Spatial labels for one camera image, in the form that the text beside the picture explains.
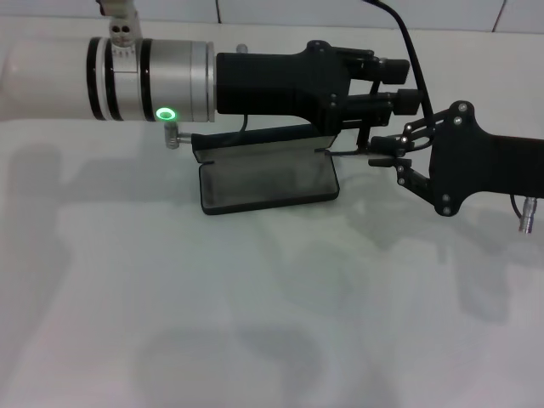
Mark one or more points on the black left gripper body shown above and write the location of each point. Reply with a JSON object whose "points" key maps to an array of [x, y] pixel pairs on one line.
{"points": [[272, 83]]}

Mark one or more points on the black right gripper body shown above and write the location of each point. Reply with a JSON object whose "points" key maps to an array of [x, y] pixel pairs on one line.
{"points": [[489, 166]]}

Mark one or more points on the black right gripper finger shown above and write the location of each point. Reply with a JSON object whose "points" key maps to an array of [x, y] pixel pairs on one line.
{"points": [[406, 102], [387, 145], [391, 163]]}

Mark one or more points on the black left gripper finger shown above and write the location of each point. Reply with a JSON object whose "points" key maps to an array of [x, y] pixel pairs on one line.
{"points": [[395, 71]]}

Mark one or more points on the black glasses case grey lining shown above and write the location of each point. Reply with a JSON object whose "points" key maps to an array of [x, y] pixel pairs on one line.
{"points": [[263, 178]]}

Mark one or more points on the left camera mount bracket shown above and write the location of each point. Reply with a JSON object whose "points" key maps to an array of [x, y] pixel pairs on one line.
{"points": [[123, 25]]}

